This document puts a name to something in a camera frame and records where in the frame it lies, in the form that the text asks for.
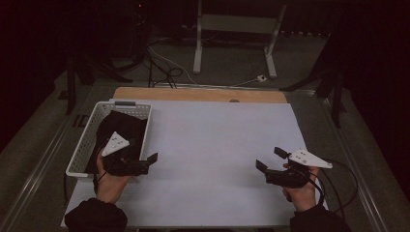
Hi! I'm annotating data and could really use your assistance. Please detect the black shorts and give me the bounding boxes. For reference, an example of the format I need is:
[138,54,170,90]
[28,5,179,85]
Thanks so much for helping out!
[85,109,149,175]

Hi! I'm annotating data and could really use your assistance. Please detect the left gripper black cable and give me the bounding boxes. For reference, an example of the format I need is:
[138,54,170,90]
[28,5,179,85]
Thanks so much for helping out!
[92,170,108,195]

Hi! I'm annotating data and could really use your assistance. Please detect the person's right hand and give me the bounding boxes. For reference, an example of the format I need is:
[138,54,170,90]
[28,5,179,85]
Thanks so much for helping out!
[282,168,320,212]

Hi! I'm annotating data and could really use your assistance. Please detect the white plastic basket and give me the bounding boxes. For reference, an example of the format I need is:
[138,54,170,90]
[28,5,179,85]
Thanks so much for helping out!
[66,101,153,180]

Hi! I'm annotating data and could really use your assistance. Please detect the white floor cable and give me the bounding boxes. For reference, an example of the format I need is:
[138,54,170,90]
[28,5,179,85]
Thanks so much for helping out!
[147,44,259,88]

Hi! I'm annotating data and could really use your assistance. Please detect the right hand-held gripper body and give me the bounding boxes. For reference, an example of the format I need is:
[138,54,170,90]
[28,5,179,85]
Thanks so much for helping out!
[264,148,333,189]

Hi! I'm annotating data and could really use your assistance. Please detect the person's left hand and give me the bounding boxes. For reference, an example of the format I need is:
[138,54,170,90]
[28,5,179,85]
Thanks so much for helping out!
[96,149,132,205]

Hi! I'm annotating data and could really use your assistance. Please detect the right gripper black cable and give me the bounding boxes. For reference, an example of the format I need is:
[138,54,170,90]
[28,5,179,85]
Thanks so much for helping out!
[308,158,360,221]

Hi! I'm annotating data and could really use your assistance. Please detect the grey metal stand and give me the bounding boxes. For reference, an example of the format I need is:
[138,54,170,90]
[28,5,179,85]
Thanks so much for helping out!
[192,0,288,79]

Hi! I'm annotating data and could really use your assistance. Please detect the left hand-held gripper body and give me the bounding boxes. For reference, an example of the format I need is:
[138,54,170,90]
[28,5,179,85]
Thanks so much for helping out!
[101,130,151,177]

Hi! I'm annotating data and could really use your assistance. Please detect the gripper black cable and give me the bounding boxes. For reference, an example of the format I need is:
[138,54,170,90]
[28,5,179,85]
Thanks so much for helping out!
[308,158,360,221]
[92,170,108,195]

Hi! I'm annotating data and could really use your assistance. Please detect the black tripod stand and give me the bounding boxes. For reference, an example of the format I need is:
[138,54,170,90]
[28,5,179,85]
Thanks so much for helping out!
[57,52,133,116]
[279,33,348,129]

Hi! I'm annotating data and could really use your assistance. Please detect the black floor cables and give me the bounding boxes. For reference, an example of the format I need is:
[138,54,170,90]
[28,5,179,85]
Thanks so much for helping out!
[143,37,185,89]

